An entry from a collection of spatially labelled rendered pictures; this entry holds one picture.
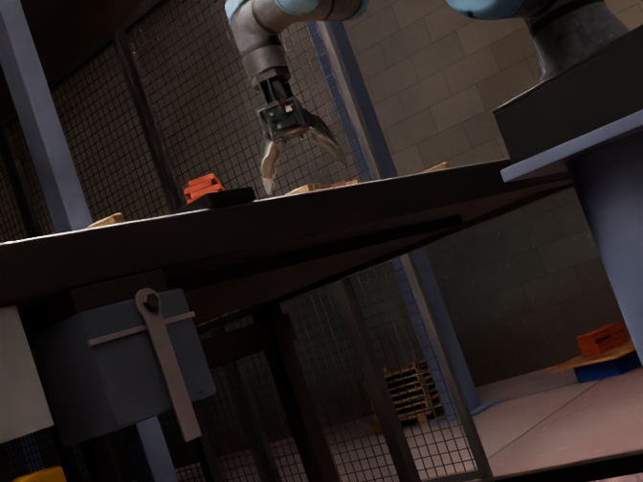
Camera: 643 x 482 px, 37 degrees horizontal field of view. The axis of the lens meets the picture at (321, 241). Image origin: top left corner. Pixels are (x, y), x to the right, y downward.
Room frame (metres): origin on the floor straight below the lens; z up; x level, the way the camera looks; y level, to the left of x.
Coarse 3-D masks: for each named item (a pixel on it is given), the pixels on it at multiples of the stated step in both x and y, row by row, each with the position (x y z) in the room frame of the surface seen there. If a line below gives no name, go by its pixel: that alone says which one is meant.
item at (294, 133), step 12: (276, 72) 1.61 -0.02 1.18; (288, 72) 1.65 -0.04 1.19; (252, 84) 1.66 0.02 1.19; (264, 84) 1.64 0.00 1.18; (276, 84) 1.64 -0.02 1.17; (264, 96) 1.61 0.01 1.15; (276, 96) 1.63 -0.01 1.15; (264, 108) 1.62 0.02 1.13; (276, 108) 1.62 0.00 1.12; (288, 108) 1.61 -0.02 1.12; (300, 108) 1.64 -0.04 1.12; (264, 120) 1.64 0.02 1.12; (276, 120) 1.62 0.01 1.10; (288, 120) 1.61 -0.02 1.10; (300, 120) 1.61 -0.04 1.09; (276, 132) 1.62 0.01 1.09; (288, 132) 1.62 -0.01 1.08; (300, 132) 1.67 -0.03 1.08
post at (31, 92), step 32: (0, 0) 3.33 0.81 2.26; (0, 32) 3.34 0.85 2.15; (32, 64) 3.36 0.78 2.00; (32, 96) 3.33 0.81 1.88; (32, 128) 3.34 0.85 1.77; (64, 160) 3.37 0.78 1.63; (64, 192) 3.33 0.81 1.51; (64, 224) 3.34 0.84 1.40; (128, 448) 3.37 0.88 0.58; (160, 448) 3.37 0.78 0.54; (160, 480) 3.34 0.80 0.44
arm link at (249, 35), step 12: (228, 0) 1.64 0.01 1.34; (240, 0) 1.63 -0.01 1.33; (252, 0) 1.61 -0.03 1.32; (228, 12) 1.65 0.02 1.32; (240, 12) 1.63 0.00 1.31; (252, 12) 1.70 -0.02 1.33; (240, 24) 1.63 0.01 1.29; (252, 24) 1.61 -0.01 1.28; (240, 36) 1.64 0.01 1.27; (252, 36) 1.63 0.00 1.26; (264, 36) 1.63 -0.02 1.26; (276, 36) 1.64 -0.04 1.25; (240, 48) 1.65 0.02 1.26; (252, 48) 1.63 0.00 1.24
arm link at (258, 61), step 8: (264, 48) 1.63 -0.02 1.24; (272, 48) 1.63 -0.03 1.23; (280, 48) 1.65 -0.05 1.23; (248, 56) 1.63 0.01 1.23; (256, 56) 1.63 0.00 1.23; (264, 56) 1.63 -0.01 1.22; (272, 56) 1.63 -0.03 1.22; (280, 56) 1.64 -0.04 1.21; (248, 64) 1.64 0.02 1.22; (256, 64) 1.63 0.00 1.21; (264, 64) 1.63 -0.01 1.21; (272, 64) 1.63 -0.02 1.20; (280, 64) 1.64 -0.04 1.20; (248, 72) 1.65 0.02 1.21; (256, 72) 1.63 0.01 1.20; (264, 72) 1.63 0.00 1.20
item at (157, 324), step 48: (96, 288) 0.96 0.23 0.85; (144, 288) 0.97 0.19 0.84; (48, 336) 0.96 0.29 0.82; (96, 336) 0.92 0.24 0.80; (144, 336) 0.97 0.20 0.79; (192, 336) 1.01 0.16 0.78; (48, 384) 0.98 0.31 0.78; (96, 384) 0.92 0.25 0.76; (144, 384) 0.95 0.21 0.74; (192, 384) 1.00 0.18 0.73; (96, 432) 0.94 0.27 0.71; (192, 432) 0.97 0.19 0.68
